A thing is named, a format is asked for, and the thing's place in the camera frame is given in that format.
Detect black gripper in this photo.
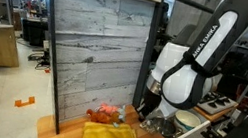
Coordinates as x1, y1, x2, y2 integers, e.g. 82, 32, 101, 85
133, 87, 164, 126

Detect light blue plushie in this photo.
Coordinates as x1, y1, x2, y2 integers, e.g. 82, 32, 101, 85
112, 104, 129, 130

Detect pink red plushie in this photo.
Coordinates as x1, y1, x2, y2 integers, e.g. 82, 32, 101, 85
97, 102, 121, 117

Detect brown orange plushie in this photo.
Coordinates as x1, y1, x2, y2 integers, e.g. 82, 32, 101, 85
84, 106, 122, 127

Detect white bowl teal outside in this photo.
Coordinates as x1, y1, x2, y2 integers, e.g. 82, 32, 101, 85
171, 107, 205, 137

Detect black grey toy stovetop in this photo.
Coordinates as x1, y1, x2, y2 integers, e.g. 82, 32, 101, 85
195, 89, 241, 120

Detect grey wood-look backsplash panel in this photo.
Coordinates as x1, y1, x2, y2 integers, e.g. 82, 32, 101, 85
29, 0, 159, 135

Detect grey office chair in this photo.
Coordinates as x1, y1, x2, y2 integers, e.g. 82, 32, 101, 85
171, 21, 198, 48

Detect black storage case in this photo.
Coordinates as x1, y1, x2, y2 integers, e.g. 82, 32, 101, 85
18, 16, 51, 49

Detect black metal frame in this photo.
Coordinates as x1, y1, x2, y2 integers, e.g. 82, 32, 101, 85
21, 0, 218, 138

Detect black floor cables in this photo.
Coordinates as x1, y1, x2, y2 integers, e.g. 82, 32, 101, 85
26, 46, 55, 73

